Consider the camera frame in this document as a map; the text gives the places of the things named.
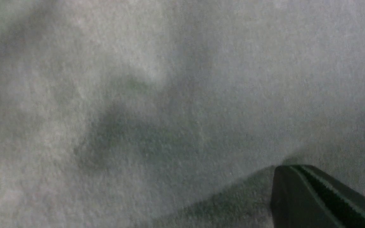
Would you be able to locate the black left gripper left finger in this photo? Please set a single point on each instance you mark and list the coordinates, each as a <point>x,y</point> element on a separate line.
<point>294,203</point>

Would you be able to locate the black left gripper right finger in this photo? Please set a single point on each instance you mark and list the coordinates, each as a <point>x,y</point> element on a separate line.
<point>343,204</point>

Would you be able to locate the dark gray long-sleeve shirt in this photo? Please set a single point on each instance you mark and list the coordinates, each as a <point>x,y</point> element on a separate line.
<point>175,113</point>

